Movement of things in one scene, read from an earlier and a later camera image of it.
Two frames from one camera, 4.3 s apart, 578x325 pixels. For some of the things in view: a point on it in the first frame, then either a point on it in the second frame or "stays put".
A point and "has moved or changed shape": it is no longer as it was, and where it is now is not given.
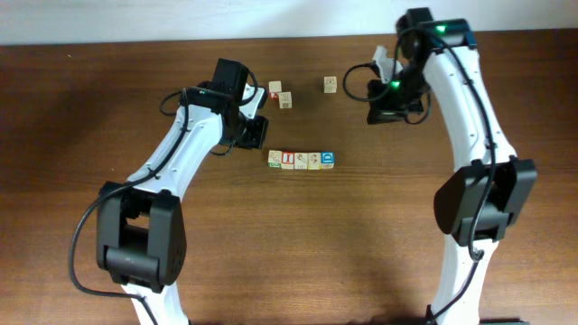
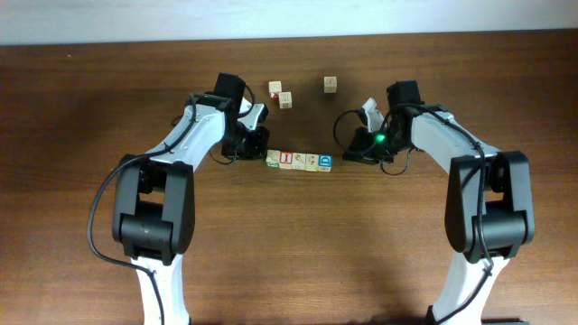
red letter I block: (287, 160) stays put
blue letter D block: (327, 160) has moved or changed shape
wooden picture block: (300, 160) stays put
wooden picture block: (313, 160) stays put
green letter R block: (275, 159) stays put
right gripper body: (389, 101) -> (375, 146)
